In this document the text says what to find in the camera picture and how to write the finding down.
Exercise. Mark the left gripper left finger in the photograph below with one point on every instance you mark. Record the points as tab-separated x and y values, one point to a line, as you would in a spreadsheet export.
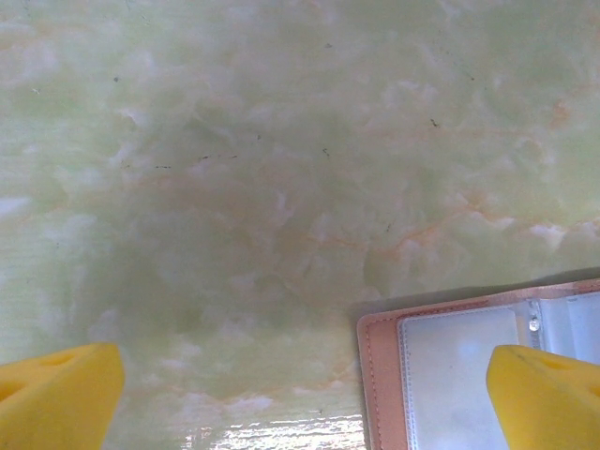
56	398

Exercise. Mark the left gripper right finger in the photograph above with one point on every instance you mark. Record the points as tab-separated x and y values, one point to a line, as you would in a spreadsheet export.
548	403

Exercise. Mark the pink card holder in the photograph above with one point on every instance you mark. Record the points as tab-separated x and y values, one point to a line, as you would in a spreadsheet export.
445	375

